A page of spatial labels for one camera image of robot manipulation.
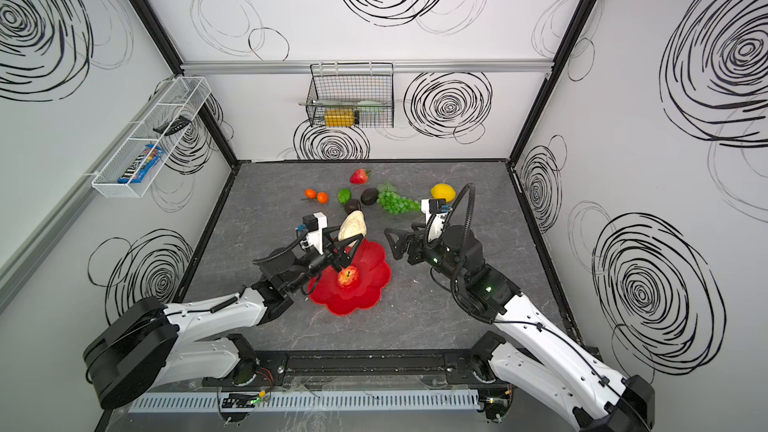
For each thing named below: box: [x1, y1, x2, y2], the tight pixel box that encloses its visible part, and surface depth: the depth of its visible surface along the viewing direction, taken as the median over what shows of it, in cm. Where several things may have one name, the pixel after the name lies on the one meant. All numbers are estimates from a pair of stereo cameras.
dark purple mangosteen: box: [344, 198, 361, 215], surface depth 106 cm
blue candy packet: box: [118, 144, 166, 184], surface depth 72 cm
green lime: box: [337, 188, 352, 205], surface depth 107 cm
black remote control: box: [153, 115, 193, 136], surface depth 82 cm
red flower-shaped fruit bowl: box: [308, 239, 392, 316], surface depth 87 cm
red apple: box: [337, 265, 359, 289], surface depth 84 cm
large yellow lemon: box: [431, 183, 457, 203], surface depth 108 cm
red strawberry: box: [350, 168, 371, 185], surface depth 114 cm
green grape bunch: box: [376, 182, 421, 215], surface depth 104 cm
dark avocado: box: [360, 188, 379, 206], surface depth 107 cm
